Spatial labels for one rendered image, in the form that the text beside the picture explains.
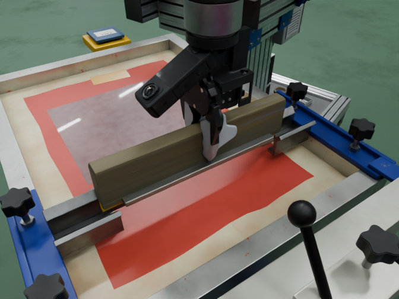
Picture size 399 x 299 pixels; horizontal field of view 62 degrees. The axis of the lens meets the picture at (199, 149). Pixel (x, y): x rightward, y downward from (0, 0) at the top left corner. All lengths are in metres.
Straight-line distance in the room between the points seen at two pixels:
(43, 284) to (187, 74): 0.30
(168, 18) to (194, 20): 0.98
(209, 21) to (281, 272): 0.31
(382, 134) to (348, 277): 2.23
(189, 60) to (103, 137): 0.37
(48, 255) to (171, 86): 0.29
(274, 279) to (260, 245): 0.09
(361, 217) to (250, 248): 0.16
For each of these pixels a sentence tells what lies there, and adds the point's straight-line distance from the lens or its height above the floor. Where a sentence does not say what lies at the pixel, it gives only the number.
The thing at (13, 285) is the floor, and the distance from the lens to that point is 1.79.
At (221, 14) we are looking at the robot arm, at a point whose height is 1.28.
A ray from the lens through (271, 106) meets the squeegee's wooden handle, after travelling 0.60.
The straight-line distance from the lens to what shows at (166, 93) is 0.43.
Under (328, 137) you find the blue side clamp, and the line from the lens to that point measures 0.71.
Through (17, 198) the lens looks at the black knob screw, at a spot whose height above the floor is 1.06.
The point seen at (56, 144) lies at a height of 0.95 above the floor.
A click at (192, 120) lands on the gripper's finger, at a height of 1.10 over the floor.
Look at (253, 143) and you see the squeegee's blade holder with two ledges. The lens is 0.61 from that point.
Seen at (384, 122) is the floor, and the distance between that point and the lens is 2.75.
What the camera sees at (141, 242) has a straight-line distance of 0.56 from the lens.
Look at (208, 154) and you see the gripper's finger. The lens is 0.54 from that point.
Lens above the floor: 1.42
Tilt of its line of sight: 41 degrees down
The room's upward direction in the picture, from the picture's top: straight up
